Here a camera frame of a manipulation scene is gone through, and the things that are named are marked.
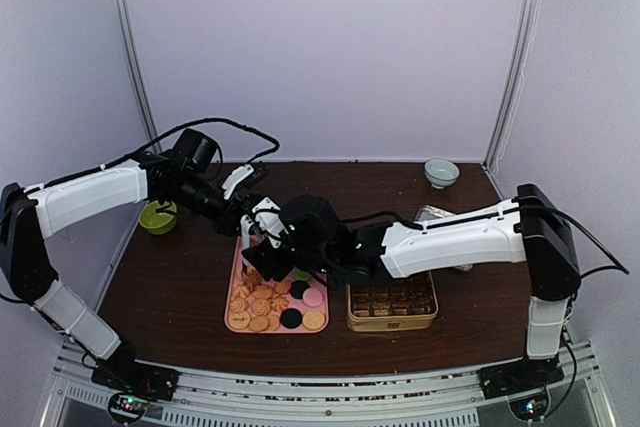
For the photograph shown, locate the metal serving tongs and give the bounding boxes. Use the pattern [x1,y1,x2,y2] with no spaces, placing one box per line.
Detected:
[240,215,260,292]

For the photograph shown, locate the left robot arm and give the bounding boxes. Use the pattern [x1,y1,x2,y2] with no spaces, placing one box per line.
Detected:
[1,129,265,391]

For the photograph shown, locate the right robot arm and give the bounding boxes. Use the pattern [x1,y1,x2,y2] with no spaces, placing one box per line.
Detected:
[240,184,581,389]

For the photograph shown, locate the green sandwich cookie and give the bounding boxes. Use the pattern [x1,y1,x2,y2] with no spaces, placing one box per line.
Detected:
[294,269,311,281]

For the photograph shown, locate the black sandwich cookie upper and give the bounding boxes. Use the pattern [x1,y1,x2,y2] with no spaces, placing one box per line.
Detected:
[289,280,310,300]

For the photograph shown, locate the black sandwich cookie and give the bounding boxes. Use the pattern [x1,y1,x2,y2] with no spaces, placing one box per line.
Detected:
[280,308,303,330]
[289,280,310,300]

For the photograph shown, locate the pink plastic tray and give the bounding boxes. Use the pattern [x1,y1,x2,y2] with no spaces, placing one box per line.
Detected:
[224,240,329,335]

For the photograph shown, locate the pink sandwich cookie lower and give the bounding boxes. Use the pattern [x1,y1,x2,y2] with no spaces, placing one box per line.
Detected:
[302,287,324,307]

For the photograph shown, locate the black sandwich cookie lower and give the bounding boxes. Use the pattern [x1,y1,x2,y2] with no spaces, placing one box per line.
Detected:
[280,308,303,330]

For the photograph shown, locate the biscuit with pink stick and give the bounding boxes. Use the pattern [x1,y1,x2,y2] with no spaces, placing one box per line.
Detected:
[227,311,252,332]

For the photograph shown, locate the beige round biscuit corner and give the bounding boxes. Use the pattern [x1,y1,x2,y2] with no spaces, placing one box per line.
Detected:
[302,311,326,331]

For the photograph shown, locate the green plastic bowl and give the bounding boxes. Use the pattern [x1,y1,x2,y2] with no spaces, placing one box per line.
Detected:
[138,201,178,235]

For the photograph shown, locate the gold cookie tin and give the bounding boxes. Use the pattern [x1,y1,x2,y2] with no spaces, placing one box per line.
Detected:
[346,272,439,333]

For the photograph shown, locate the silver tin lid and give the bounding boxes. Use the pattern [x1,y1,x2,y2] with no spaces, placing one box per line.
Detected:
[414,205,473,273]

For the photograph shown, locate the pale ceramic bowl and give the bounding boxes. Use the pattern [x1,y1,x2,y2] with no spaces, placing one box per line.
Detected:
[424,158,460,189]

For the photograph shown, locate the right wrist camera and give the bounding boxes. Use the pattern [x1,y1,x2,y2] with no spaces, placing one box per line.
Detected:
[251,197,285,249]

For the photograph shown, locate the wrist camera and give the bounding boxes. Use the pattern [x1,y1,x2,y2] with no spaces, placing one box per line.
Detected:
[221,162,269,200]
[251,197,285,249]

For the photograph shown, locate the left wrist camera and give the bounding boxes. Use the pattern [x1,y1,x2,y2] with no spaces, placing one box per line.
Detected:
[221,162,269,200]

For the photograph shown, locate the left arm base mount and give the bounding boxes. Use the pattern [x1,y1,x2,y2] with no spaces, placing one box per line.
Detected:
[91,363,179,425]

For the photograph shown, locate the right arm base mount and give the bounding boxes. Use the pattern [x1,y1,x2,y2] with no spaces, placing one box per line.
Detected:
[477,358,565,423]

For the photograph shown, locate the left aluminium frame post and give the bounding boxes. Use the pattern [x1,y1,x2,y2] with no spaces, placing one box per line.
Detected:
[114,0,161,154]

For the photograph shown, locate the aluminium frame post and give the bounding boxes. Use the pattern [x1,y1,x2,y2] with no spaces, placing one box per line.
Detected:
[484,0,540,175]
[114,0,161,154]

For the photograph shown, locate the right aluminium frame post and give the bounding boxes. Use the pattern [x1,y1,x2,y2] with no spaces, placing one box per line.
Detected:
[484,0,540,175]

